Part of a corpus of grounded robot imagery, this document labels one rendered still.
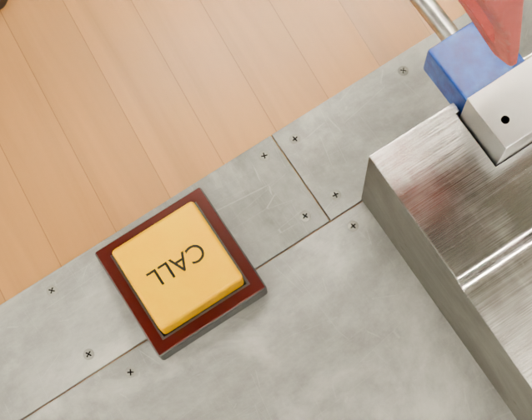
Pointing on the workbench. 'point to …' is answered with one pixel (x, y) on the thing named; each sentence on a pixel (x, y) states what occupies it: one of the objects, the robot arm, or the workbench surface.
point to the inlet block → (486, 86)
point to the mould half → (473, 245)
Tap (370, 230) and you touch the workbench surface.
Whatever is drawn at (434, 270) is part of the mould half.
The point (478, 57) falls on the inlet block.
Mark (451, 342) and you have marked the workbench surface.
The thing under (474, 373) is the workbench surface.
